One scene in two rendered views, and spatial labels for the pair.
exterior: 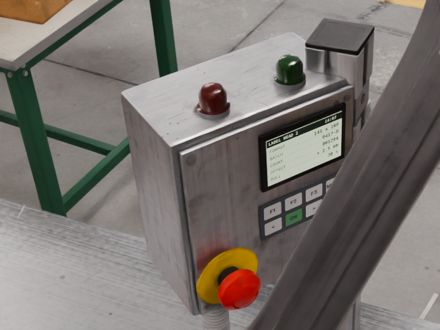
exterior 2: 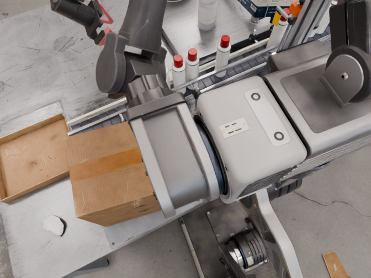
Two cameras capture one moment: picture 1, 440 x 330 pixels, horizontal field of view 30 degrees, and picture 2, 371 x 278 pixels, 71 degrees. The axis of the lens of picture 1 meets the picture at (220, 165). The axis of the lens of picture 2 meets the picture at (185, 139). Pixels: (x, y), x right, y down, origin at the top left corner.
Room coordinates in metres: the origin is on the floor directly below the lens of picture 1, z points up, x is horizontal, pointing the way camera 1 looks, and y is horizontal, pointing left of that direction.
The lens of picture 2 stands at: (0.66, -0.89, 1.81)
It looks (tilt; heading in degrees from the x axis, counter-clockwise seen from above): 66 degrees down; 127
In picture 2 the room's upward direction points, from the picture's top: 2 degrees counter-clockwise
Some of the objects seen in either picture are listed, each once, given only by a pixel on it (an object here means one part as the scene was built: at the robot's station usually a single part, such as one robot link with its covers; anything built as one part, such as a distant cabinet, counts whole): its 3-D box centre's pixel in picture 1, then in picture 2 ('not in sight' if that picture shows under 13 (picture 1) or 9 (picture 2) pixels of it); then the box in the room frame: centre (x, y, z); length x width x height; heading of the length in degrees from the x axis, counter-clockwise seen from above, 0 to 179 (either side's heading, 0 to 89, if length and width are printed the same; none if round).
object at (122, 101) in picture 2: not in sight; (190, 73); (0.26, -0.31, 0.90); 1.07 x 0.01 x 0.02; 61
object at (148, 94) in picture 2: not in sight; (153, 107); (0.49, -0.75, 1.45); 0.09 x 0.08 x 0.12; 56
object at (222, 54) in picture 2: not in sight; (222, 57); (0.36, -0.22, 0.98); 0.05 x 0.05 x 0.20
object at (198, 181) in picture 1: (245, 175); not in sight; (0.56, -0.02, 1.38); 0.17 x 0.10 x 0.19; 116
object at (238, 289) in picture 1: (236, 287); not in sight; (0.48, 0.00, 1.32); 0.04 x 0.03 x 0.04; 116
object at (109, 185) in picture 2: not in sight; (132, 173); (0.37, -0.80, 0.99); 0.30 x 0.24 x 0.27; 51
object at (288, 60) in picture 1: (289, 69); not in sight; (0.56, -0.06, 1.49); 0.03 x 0.03 x 0.02
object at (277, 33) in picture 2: not in sight; (278, 31); (0.48, 0.03, 0.98); 0.05 x 0.05 x 0.20
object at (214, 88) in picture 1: (213, 98); not in sight; (0.53, 0.00, 1.49); 0.03 x 0.03 x 0.02
